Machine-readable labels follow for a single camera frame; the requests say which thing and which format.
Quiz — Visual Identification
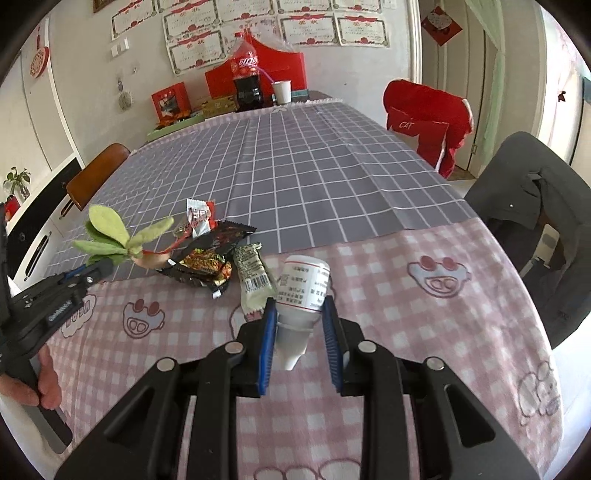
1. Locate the red photo box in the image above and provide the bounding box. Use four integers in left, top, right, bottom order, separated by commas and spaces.
151, 82, 191, 124

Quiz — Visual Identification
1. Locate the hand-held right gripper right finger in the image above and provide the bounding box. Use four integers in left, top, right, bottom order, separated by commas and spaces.
322, 295, 541, 480

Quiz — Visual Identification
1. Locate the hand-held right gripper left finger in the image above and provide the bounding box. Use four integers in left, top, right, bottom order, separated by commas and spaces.
54, 296, 279, 480

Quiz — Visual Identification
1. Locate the radish plush toy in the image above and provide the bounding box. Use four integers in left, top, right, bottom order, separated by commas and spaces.
71, 204, 178, 271

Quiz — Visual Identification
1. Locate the green lace door curtain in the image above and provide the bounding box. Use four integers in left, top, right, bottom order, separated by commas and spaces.
462, 0, 548, 139

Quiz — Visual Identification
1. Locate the person's left hand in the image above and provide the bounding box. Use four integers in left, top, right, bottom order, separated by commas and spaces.
0, 344, 62, 410

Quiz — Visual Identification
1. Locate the small potted plant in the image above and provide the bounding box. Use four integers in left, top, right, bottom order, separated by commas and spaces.
2, 167, 32, 200

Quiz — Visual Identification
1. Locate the white cabinet black panel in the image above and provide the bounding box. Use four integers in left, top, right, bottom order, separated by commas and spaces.
0, 154, 88, 289

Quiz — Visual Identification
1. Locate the red white small wrapper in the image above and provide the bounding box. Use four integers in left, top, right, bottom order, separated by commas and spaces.
185, 198, 218, 237

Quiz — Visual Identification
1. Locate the wall of award certificates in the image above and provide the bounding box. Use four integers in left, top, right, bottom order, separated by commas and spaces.
110, 0, 391, 75

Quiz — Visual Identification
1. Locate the green white wrapper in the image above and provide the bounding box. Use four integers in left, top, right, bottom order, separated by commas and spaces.
232, 243, 278, 322

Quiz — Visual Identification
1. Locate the red round wall ornament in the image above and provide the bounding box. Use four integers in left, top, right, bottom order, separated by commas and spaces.
28, 18, 51, 79

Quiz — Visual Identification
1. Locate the grey checked tablecloth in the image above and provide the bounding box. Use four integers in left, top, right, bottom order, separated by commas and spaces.
46, 99, 476, 282

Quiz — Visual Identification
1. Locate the pink checked tablecloth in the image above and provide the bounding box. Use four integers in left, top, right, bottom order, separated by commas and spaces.
44, 217, 566, 480

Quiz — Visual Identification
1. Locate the red chair cover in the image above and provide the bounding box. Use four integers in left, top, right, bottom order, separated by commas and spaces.
383, 79, 475, 180

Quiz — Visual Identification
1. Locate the white plastic appliance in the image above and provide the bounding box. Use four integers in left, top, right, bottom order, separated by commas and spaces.
531, 225, 561, 273

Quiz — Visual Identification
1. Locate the cola bottle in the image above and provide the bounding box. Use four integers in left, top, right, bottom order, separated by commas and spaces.
230, 32, 265, 112

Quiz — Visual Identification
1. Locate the black snack wrapper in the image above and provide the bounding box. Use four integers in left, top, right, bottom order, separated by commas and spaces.
182, 220, 257, 252

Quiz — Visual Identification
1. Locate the red door decoration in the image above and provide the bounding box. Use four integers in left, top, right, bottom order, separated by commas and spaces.
421, 6, 463, 46

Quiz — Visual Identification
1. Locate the white door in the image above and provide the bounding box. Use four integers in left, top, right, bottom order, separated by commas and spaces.
418, 0, 495, 181

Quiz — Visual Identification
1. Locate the white plastic bottle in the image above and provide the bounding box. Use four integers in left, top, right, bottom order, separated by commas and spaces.
274, 255, 332, 371

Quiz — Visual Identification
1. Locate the grey jacket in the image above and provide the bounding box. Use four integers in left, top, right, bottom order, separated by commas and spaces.
464, 131, 591, 349

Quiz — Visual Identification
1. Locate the red gift bag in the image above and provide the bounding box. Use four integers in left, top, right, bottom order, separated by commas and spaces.
204, 39, 308, 100

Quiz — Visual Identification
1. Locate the green flat box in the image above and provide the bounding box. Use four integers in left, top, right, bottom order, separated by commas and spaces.
147, 111, 206, 140

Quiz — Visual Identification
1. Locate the food print snack wrapper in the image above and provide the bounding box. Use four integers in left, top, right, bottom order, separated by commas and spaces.
157, 248, 233, 300

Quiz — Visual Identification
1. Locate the brown wooden chair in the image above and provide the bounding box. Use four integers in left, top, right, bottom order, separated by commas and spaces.
66, 143, 131, 212

